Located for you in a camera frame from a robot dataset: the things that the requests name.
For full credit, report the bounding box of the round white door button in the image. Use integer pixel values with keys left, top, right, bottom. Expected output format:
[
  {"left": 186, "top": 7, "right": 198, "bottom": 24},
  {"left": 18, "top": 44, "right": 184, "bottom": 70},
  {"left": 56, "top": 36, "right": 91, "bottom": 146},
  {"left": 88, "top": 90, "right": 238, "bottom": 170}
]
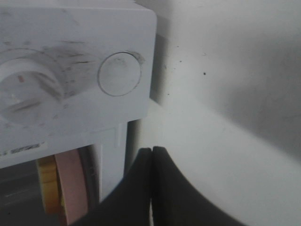
[{"left": 97, "top": 52, "right": 142, "bottom": 97}]

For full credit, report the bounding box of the white bread sandwich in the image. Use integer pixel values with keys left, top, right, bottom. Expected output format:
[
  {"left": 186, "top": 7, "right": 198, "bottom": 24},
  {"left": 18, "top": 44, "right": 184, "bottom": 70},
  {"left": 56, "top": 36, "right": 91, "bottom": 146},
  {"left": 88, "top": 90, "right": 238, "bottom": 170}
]
[{"left": 36, "top": 155, "right": 62, "bottom": 215}]

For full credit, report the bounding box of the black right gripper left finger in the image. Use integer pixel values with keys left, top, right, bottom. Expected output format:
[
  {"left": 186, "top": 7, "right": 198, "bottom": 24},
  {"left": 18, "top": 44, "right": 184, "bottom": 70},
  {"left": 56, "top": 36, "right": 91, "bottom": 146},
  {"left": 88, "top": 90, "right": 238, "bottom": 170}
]
[{"left": 77, "top": 148, "right": 152, "bottom": 226}]

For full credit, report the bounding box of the pink round plate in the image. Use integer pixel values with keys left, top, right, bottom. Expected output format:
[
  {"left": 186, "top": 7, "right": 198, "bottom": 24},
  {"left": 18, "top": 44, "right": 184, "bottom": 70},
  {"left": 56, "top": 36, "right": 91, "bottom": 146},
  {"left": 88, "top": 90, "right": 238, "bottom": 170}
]
[{"left": 55, "top": 149, "right": 88, "bottom": 226}]

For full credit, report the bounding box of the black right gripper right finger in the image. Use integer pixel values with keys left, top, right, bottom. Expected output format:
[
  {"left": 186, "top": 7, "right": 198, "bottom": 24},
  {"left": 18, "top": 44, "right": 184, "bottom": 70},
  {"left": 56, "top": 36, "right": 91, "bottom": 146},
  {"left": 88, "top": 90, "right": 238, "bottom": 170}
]
[{"left": 151, "top": 146, "right": 242, "bottom": 226}]

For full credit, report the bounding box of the white timer knob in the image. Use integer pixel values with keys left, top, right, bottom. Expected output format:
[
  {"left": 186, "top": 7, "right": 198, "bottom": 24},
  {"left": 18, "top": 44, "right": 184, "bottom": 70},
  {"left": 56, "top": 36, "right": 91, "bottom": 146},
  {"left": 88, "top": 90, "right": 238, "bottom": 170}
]
[{"left": 0, "top": 58, "right": 65, "bottom": 126}]

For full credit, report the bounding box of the white microwave oven body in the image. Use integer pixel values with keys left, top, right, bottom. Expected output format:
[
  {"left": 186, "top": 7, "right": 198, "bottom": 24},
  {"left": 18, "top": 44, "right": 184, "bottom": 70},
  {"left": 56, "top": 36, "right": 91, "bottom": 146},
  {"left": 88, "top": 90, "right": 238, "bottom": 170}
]
[{"left": 0, "top": 4, "right": 158, "bottom": 226}]

